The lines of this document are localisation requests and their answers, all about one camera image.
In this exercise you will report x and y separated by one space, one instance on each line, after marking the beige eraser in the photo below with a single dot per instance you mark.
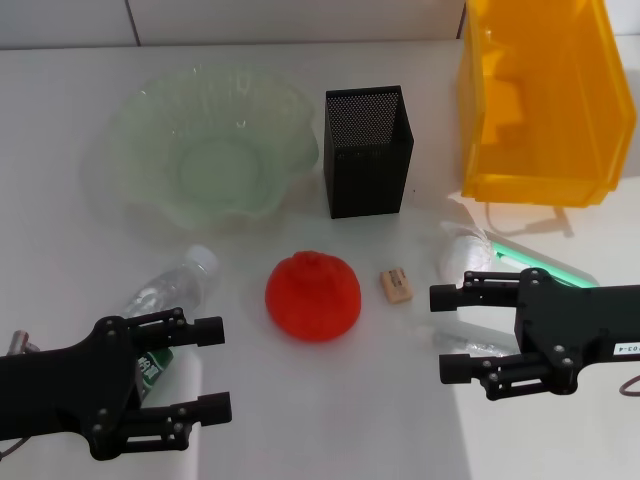
396 286

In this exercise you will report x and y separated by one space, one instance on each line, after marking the white paper ball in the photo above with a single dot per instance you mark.
465 255

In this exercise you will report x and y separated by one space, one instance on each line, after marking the silver pen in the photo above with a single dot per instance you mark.
465 342

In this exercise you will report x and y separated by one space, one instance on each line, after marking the green glass fruit bowl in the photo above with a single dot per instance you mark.
210 165

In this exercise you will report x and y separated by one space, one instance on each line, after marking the black mesh pen holder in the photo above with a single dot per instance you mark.
367 170

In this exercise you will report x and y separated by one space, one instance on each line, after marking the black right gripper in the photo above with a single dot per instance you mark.
575 325

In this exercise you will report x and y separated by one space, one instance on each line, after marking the yellow plastic storage bin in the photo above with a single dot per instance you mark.
550 150

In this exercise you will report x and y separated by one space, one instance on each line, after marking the clear water bottle green label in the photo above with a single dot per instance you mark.
170 290

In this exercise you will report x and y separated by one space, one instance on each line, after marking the red-orange fruit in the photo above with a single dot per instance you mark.
312 300

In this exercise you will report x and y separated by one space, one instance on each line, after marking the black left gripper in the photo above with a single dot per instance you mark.
65 395

